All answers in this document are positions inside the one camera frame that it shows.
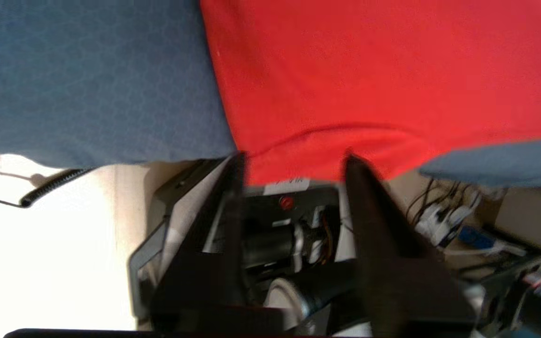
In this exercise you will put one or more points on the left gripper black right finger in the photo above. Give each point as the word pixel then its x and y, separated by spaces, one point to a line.
pixel 402 291

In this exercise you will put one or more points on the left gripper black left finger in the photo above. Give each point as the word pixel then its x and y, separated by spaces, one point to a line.
pixel 204 291

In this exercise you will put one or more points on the red t-shirt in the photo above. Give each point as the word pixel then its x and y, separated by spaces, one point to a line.
pixel 369 70

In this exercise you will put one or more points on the white grey robot base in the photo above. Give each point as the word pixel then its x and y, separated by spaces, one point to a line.
pixel 186 206

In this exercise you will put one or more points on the white power strip with plugs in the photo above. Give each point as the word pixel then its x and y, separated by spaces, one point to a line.
pixel 439 220

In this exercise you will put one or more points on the blue plug adapter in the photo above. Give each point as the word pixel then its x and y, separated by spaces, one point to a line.
pixel 477 238

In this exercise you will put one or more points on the brown cardboard box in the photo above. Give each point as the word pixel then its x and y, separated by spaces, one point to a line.
pixel 533 220

